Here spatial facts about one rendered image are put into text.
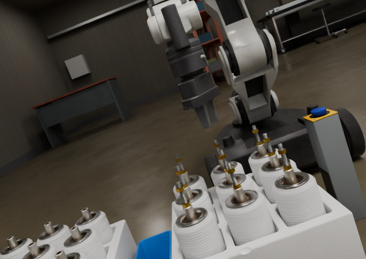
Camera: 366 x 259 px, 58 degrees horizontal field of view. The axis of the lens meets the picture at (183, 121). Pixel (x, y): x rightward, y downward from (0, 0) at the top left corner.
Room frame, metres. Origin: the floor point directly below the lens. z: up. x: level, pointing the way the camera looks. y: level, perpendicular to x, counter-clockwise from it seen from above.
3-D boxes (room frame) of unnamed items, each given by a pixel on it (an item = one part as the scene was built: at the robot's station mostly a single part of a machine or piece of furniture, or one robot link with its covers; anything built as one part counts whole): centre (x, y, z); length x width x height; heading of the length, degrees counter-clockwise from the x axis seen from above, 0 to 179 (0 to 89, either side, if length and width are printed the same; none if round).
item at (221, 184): (0.81, -0.06, 0.25); 0.08 x 0.08 x 0.01
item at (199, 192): (0.81, 0.05, 0.25); 0.08 x 0.08 x 0.01
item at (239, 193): (0.69, -0.06, 0.26); 0.02 x 0.02 x 0.03
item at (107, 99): (6.44, 1.68, 0.41); 1.51 x 0.78 x 0.82; 86
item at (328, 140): (0.88, -0.36, 0.16); 0.07 x 0.07 x 0.31; 88
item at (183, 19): (0.80, -0.07, 0.65); 0.11 x 0.11 x 0.11; 86
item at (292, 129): (1.50, -0.33, 0.19); 0.64 x 0.52 x 0.33; 176
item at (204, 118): (0.79, -0.05, 0.44); 0.03 x 0.02 x 0.06; 49
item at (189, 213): (0.70, 0.06, 0.26); 0.02 x 0.02 x 0.03
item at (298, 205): (0.69, -0.18, 0.16); 0.10 x 0.10 x 0.18
